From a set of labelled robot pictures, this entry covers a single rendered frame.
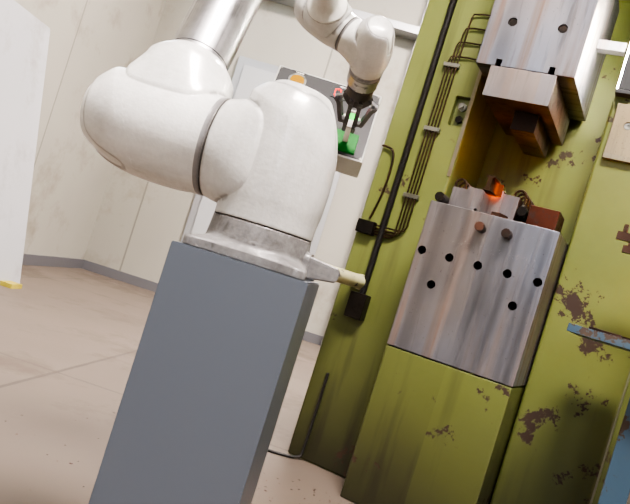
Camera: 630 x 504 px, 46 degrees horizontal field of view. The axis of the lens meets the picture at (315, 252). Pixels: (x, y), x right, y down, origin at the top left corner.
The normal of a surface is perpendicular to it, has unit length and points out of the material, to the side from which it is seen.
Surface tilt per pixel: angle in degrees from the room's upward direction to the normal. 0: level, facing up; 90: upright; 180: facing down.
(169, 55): 65
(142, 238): 90
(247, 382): 90
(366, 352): 90
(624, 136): 90
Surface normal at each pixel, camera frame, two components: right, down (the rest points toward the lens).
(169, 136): -0.14, 0.13
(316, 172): 0.62, 0.15
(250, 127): -0.20, -0.18
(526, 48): -0.40, -0.14
